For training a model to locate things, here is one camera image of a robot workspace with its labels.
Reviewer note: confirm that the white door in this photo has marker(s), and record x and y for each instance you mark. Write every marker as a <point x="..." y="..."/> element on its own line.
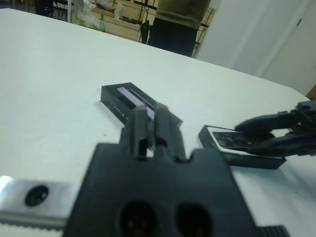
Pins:
<point x="301" y="61"/>

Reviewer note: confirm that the black box base white insert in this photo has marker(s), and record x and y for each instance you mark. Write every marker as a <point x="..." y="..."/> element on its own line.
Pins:
<point x="247" y="161"/>

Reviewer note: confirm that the standing person olive sweater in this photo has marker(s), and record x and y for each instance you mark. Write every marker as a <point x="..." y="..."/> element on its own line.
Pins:
<point x="172" y="29"/>

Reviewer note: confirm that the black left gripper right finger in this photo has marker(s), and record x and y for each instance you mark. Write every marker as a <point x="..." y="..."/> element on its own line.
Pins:
<point x="168" y="130"/>

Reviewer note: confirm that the crumpled plastic bag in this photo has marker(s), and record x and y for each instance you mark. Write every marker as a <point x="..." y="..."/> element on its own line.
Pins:
<point x="86" y="14"/>

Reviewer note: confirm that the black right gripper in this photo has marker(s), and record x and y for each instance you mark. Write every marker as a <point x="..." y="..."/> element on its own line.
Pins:
<point x="307" y="123"/>

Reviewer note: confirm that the black box lid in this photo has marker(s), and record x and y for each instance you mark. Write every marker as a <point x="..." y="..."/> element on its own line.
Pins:
<point x="116" y="98"/>

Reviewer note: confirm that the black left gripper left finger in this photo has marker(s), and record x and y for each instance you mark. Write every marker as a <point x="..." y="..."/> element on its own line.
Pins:
<point x="140" y="133"/>

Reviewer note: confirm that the black computer tower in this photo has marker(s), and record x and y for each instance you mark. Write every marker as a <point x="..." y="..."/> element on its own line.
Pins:
<point x="44" y="7"/>

